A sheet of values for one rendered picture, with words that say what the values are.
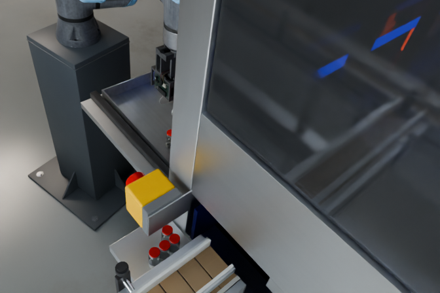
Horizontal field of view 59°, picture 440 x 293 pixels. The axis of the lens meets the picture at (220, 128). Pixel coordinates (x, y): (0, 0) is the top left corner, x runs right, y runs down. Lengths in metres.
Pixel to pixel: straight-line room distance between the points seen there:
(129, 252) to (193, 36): 0.45
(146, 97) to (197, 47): 0.59
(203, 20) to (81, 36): 0.98
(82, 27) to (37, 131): 0.99
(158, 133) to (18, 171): 1.24
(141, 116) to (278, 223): 0.58
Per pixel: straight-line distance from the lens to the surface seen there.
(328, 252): 0.51
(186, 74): 0.55
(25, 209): 1.98
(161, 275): 0.68
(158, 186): 0.69
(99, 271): 1.76
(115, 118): 1.00
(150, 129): 0.99
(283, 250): 0.57
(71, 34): 1.43
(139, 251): 0.80
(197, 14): 0.49
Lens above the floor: 1.59
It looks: 44 degrees down
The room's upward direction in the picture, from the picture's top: 10 degrees clockwise
